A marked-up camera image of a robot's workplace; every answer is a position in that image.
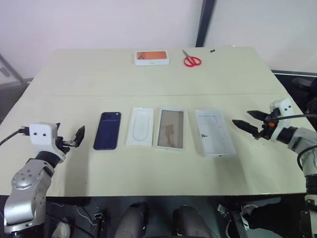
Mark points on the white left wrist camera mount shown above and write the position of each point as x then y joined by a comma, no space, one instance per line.
40,137

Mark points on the black office chair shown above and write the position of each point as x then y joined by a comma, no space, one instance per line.
305,91

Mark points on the dark rounded shape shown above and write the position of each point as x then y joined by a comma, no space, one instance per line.
131,220
189,223

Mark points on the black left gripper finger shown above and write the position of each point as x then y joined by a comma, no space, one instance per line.
58,126
80,136

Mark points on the orange and white phone box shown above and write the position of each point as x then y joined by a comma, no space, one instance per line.
151,57

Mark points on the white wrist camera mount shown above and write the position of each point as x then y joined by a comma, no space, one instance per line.
283,109
40,137

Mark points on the white shoe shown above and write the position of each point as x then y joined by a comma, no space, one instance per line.
61,230

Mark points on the white phone box base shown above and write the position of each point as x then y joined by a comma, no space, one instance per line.
214,132

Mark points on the dark blue smartphone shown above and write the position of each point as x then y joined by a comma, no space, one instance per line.
107,131

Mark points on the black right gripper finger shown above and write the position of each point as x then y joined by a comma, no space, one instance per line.
246,125
258,115

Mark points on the white phone box insert tray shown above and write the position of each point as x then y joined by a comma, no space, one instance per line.
140,126

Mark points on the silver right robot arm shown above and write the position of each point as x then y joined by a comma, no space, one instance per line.
301,138

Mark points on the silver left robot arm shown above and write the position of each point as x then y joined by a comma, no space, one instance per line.
26,183

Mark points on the white box with brown inside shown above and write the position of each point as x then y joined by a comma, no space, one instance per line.
171,129

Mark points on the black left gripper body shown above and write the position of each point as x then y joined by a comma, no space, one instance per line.
65,143

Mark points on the grey metal frame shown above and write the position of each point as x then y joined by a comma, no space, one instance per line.
10,72

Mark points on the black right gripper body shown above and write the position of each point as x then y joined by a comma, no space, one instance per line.
266,130

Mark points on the dark vertical post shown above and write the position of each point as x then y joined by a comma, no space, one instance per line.
205,23

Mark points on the dark side table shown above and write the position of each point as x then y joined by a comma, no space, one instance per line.
294,73

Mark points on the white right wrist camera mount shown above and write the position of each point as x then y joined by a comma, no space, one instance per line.
283,109

